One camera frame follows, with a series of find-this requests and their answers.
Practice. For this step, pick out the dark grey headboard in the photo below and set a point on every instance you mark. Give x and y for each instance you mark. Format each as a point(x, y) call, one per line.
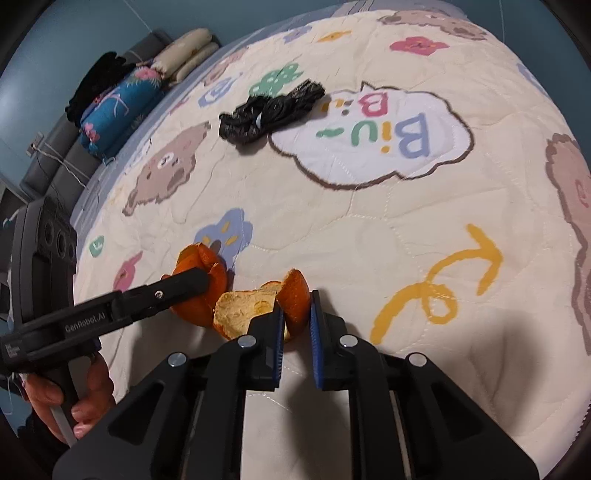
point(60, 166)

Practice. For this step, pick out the blue floral folded blanket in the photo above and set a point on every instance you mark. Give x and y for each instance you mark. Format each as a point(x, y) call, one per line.
point(111, 119)

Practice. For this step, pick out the orange peel piece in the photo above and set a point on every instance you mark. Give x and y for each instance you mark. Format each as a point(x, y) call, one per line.
point(212, 278)
point(234, 310)

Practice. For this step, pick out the beige folded blanket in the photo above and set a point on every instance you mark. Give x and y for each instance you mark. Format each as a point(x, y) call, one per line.
point(176, 61)

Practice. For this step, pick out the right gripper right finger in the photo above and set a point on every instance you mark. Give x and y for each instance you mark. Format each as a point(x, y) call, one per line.
point(409, 420)

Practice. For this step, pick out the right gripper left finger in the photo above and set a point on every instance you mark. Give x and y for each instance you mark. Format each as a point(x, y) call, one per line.
point(184, 420)

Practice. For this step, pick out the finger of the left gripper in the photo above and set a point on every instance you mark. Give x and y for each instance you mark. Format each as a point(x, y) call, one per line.
point(148, 300)

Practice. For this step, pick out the black clothing pile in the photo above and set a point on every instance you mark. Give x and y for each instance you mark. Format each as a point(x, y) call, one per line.
point(105, 73)

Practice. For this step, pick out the black plastic bag with tie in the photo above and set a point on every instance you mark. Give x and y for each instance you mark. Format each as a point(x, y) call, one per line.
point(263, 114)

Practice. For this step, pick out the cream cartoon bear quilt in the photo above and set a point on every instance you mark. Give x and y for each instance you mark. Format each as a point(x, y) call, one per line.
point(435, 196)

